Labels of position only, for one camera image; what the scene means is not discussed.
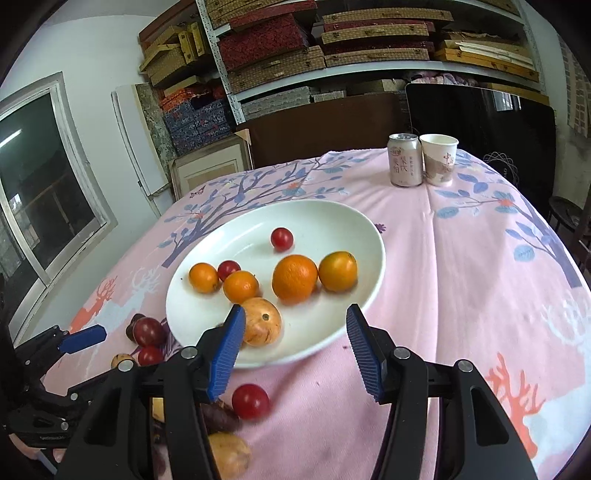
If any small pale yellow fruit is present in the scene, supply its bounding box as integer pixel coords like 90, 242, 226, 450
110, 353, 136, 369

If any orange-yellow passion fruit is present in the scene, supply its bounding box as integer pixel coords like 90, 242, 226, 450
242, 297, 283, 347

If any red cherry tomato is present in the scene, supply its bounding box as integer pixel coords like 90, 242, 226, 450
231, 384, 270, 421
270, 227, 294, 252
217, 260, 242, 282
137, 346, 164, 366

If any small orange tomato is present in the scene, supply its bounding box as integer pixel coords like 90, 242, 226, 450
188, 262, 219, 294

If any smooth orange tomato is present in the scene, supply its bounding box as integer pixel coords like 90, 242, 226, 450
318, 251, 358, 293

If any large textured orange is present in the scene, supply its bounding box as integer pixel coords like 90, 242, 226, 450
271, 254, 318, 304

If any pale yellow round fruit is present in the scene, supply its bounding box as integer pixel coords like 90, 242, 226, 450
208, 432, 252, 480

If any red plum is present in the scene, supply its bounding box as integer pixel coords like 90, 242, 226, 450
132, 317, 166, 347

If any white oval plate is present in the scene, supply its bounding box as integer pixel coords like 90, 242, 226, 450
165, 200, 386, 369

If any framed picture leaning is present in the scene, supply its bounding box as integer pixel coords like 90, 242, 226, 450
169, 129, 253, 200

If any pink drink can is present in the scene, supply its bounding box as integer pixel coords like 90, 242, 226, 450
388, 133, 423, 187

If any white paper cup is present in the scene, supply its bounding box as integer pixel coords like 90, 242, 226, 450
419, 134, 459, 187

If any dark wooden chair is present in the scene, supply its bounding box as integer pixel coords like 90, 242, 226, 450
549, 189, 591, 273

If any metal storage shelf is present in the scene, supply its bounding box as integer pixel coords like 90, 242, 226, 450
195, 1, 543, 124

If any window with grey frame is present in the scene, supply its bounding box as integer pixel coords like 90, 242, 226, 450
1, 73, 115, 338

